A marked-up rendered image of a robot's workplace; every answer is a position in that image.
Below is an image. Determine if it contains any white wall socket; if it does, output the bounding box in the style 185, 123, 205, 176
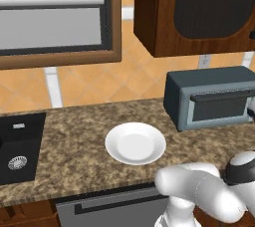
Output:
198, 54, 212, 69

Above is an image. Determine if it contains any black dishwasher handle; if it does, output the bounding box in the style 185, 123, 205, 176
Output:
74, 193, 169, 215

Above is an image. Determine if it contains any black sink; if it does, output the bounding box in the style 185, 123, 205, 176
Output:
0, 112, 47, 186

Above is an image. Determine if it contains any wooden base cupboard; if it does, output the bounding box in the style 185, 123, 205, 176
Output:
0, 199, 61, 227

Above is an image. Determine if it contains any black toaster oven door handle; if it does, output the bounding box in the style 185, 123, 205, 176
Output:
189, 89, 255, 104

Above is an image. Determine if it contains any grey toaster oven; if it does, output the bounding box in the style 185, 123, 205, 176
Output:
162, 65, 255, 132

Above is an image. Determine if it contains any white round plate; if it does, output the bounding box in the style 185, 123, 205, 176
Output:
105, 121, 167, 166

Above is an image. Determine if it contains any toaster oven door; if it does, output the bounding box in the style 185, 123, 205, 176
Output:
185, 88, 255, 126

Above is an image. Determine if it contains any grey dishwasher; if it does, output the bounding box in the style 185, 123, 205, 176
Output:
55, 185, 172, 227

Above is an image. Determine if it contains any dark wooden wall cupboard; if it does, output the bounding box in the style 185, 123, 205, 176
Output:
132, 0, 255, 59

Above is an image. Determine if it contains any wooden framed window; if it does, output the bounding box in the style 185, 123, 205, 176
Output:
0, 0, 123, 71

